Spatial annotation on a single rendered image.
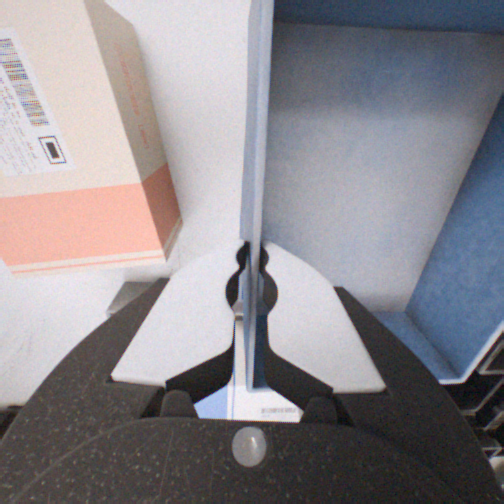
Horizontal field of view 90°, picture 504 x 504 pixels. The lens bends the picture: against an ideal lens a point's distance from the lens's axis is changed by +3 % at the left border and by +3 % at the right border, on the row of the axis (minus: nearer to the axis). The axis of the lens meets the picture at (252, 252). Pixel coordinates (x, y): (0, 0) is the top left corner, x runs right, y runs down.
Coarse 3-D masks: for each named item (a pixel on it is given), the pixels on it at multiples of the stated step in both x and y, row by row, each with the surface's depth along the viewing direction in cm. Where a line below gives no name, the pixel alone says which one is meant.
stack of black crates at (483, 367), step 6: (498, 336) 57; (498, 342) 57; (492, 348) 58; (498, 348) 57; (486, 354) 59; (492, 354) 58; (498, 354) 66; (480, 360) 61; (486, 360) 60; (492, 360) 64; (498, 360) 64; (480, 366) 61; (486, 366) 61; (492, 366) 63; (498, 366) 63; (480, 372) 62; (486, 372) 62; (492, 372) 62; (498, 372) 62
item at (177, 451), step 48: (144, 432) 4; (192, 432) 4; (240, 432) 5; (288, 432) 5; (336, 432) 5; (48, 480) 4; (96, 480) 4; (144, 480) 4; (192, 480) 4; (240, 480) 4; (288, 480) 4; (336, 480) 4; (384, 480) 4; (432, 480) 4
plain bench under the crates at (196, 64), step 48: (144, 0) 18; (192, 0) 18; (240, 0) 18; (144, 48) 19; (192, 48) 19; (240, 48) 19; (192, 96) 21; (240, 96) 21; (192, 144) 23; (240, 144) 23; (192, 192) 25; (240, 192) 25; (192, 240) 27; (0, 288) 29; (48, 288) 29; (96, 288) 30; (0, 336) 33; (48, 336) 33; (0, 384) 37
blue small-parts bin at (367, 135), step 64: (256, 0) 8; (320, 0) 10; (384, 0) 9; (448, 0) 9; (256, 64) 8; (320, 64) 13; (384, 64) 13; (448, 64) 14; (256, 128) 9; (320, 128) 15; (384, 128) 15; (448, 128) 15; (256, 192) 10; (320, 192) 17; (384, 192) 17; (448, 192) 17; (256, 256) 11; (320, 256) 19; (384, 256) 20; (448, 256) 18; (256, 320) 21; (384, 320) 22; (448, 320) 18; (256, 384) 16
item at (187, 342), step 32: (224, 256) 11; (192, 288) 9; (224, 288) 9; (160, 320) 7; (192, 320) 7; (224, 320) 7; (128, 352) 6; (160, 352) 6; (192, 352) 6; (224, 352) 6; (160, 384) 6; (192, 384) 6; (224, 384) 7
